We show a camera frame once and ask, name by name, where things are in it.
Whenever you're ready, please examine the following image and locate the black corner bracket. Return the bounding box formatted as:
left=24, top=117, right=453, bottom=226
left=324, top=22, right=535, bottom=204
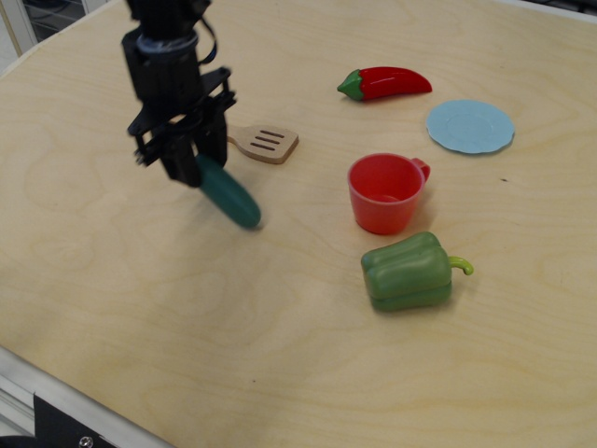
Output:
left=34, top=396, right=115, bottom=448

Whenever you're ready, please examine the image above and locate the wooden slotted spatula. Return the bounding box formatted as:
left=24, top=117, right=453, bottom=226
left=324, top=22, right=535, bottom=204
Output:
left=228, top=124, right=299, bottom=164

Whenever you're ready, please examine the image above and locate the light blue plastic plate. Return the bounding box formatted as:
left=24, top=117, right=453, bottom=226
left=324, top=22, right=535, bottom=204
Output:
left=425, top=100, right=515, bottom=155

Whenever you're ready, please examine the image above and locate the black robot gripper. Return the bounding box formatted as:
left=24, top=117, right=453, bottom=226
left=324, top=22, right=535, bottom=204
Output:
left=122, top=30, right=236, bottom=188

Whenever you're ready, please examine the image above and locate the aluminium table frame rail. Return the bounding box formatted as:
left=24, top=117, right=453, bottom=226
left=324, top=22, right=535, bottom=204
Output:
left=1, top=348, right=170, bottom=448

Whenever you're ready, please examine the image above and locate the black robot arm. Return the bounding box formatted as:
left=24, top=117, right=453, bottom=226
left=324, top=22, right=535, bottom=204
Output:
left=121, top=1, right=235, bottom=188

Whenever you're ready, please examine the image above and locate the dark green toy cucumber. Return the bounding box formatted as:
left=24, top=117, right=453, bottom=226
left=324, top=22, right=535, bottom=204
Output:
left=196, top=155, right=261, bottom=229

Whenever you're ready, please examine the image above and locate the red plastic cup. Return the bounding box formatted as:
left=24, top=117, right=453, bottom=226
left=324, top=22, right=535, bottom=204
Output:
left=347, top=153, right=431, bottom=235

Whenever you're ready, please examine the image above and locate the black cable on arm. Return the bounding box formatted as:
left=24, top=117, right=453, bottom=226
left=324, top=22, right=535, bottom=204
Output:
left=198, top=16, right=219, bottom=66

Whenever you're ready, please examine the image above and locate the red toy chili pepper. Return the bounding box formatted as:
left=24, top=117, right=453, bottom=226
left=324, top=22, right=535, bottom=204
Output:
left=337, top=66, right=433, bottom=102

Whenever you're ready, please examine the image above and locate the green toy bell pepper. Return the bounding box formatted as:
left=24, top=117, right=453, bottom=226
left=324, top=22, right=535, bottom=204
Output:
left=361, top=231, right=474, bottom=312

